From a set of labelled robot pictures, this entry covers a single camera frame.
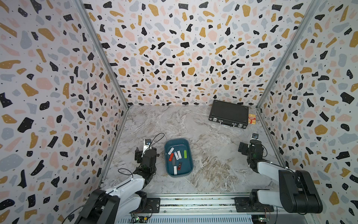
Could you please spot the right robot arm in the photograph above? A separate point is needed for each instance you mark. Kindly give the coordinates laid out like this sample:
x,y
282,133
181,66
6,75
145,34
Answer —
x,y
297,192

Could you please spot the teal plastic storage box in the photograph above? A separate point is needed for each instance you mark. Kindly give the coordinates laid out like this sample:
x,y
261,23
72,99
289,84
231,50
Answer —
x,y
179,144

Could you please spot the small yellow red box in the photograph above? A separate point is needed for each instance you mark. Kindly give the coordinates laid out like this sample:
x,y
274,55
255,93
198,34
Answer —
x,y
252,119

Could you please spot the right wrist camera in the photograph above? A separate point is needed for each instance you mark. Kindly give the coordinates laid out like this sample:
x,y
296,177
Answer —
x,y
255,136

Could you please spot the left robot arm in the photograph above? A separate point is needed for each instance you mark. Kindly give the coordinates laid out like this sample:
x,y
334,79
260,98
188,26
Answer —
x,y
108,206

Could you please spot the black briefcase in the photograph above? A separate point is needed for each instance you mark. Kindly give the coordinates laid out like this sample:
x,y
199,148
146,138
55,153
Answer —
x,y
229,114

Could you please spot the white usb flash drive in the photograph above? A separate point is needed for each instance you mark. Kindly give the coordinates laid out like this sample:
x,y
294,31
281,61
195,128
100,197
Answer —
x,y
171,151

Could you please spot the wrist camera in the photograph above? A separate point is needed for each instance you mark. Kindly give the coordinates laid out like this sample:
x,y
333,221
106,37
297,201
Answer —
x,y
255,136
147,144

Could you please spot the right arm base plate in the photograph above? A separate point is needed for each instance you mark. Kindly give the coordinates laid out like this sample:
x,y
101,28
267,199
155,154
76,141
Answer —
x,y
245,204

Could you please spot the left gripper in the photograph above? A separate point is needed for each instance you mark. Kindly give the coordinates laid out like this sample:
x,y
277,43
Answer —
x,y
138,156

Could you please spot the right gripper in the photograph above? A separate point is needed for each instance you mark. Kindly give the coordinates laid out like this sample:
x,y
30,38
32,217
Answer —
x,y
245,147

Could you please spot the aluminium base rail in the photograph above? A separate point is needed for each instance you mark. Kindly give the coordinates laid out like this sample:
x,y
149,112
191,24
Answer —
x,y
210,208

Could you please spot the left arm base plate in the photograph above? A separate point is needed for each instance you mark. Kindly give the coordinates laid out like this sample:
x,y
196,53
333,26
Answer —
x,y
149,205

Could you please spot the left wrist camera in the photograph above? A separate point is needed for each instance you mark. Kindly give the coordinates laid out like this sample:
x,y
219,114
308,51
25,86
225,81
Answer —
x,y
147,144

